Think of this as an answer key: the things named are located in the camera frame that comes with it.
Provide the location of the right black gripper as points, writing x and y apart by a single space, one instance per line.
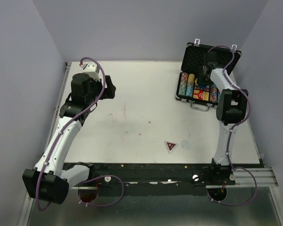
200 80

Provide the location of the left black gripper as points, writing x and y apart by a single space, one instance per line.
109 92

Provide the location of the black poker chip case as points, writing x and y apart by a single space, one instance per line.
198 55

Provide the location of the blue poker chip stack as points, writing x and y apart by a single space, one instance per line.
189 90

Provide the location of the red playing card deck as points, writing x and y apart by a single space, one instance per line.
201 94

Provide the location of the clear round button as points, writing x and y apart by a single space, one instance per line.
185 144

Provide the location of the triangular all-in marker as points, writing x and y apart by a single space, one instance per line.
170 146

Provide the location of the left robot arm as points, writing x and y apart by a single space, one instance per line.
47 181

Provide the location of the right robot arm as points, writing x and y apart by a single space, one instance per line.
230 112

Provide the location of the yellow chip row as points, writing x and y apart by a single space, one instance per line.
191 79

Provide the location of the red white chip row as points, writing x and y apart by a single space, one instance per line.
183 84

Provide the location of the right aluminium extrusion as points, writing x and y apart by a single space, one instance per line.
264 177

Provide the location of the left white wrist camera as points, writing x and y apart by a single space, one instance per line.
91 69

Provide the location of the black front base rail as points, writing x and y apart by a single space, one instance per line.
155 179

